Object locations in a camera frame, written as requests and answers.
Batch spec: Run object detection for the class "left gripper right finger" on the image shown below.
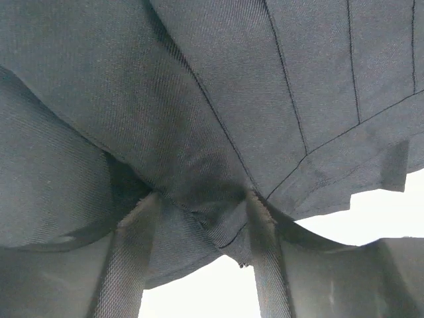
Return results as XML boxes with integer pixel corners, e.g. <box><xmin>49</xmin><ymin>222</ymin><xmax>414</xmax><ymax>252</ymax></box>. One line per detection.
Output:
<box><xmin>246</xmin><ymin>191</ymin><xmax>423</xmax><ymax>318</ymax></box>

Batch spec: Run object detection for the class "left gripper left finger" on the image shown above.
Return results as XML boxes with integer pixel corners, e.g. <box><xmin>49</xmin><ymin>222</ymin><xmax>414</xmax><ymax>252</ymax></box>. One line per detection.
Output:
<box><xmin>1</xmin><ymin>193</ymin><xmax>161</xmax><ymax>317</ymax></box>

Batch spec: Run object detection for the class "black skirt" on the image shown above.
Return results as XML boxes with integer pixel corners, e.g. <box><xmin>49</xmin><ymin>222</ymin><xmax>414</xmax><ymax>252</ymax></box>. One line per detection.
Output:
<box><xmin>1</xmin><ymin>1</ymin><xmax>423</xmax><ymax>287</ymax></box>

